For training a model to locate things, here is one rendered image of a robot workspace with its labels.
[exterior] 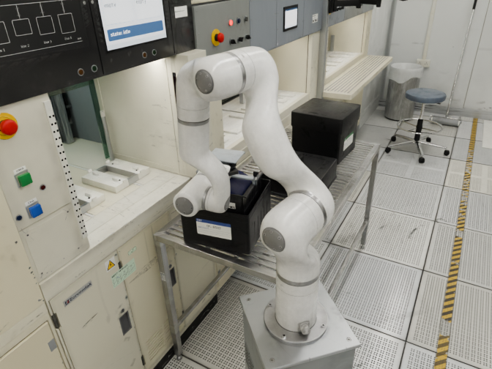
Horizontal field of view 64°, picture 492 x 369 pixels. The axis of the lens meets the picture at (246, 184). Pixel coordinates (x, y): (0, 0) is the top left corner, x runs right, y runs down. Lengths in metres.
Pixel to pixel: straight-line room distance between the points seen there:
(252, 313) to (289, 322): 0.14
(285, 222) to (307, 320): 0.37
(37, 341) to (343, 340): 0.92
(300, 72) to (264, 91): 1.99
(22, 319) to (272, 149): 0.89
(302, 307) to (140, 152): 1.13
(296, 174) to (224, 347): 1.35
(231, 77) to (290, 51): 2.08
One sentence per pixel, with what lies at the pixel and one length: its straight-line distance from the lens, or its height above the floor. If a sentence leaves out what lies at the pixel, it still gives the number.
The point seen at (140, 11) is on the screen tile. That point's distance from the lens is 1.44.
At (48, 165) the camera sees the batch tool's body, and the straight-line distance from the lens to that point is 1.25.
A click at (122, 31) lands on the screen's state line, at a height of 1.52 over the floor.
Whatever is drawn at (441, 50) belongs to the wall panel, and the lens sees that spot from 5.40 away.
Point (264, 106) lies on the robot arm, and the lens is 0.94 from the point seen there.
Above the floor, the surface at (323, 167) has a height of 0.86.
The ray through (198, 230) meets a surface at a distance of 1.48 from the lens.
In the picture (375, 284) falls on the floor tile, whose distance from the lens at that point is 2.53.
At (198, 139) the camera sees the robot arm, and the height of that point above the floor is 1.27.
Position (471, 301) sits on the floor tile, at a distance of 2.62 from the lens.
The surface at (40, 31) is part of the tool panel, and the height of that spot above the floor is 1.55.
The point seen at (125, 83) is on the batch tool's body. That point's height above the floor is 1.26.
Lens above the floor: 1.68
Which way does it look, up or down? 29 degrees down
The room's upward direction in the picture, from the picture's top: 2 degrees counter-clockwise
